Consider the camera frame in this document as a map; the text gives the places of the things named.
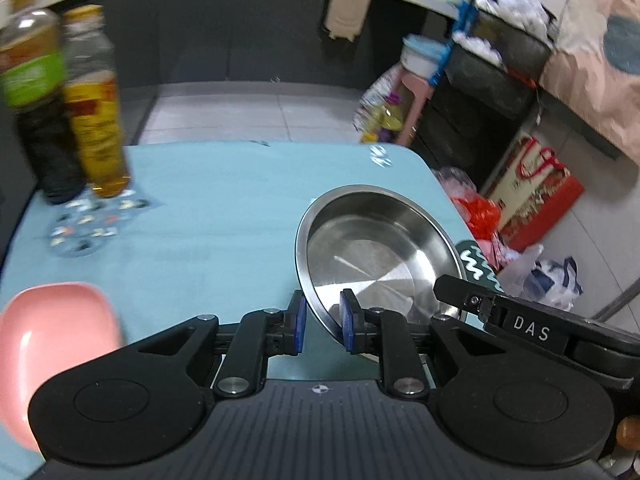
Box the red gift bag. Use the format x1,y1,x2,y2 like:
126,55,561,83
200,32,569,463
482,132,586,253

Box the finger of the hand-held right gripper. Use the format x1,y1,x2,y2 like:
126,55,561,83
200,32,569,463
433,275,497,330

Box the black storage cart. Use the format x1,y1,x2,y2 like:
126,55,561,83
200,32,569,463
415,0,556,191

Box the beige hanging board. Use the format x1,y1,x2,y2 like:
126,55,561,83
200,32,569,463
322,0,373,43

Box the white plastic bags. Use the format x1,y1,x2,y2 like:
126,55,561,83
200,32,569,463
472,0,556,36

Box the dark sauce bottle green label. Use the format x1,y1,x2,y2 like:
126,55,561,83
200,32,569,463
0,7,86,206

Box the light blue tablecloth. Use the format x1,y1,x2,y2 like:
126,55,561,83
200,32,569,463
0,141,501,480

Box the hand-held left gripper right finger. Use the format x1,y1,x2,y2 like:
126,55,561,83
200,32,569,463
337,287,505,401

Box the yellow oil bottle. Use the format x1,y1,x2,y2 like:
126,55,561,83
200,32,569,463
62,5,132,198

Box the large white bowl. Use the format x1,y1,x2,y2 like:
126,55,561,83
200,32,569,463
294,185,468,363

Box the green wavy pattern coaster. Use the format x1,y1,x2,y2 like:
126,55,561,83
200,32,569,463
454,240,505,293

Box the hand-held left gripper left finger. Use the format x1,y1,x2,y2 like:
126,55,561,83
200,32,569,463
132,294,308,400

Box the plastic container blue lid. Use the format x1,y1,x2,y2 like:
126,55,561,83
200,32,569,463
401,34,448,78

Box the red plastic bag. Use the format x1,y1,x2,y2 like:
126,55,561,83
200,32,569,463
450,195,501,241

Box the pink square dish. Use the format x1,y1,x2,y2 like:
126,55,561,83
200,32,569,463
0,282,123,453

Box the blue and white plastic bag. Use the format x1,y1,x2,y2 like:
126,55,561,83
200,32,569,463
500,245,585,311

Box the colourful snack bag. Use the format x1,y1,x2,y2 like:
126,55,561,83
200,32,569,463
354,67,406,145

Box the brown paper bag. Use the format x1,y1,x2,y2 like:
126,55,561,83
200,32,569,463
540,0,640,166

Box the pink stool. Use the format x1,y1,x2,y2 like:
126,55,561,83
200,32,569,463
392,62,436,146

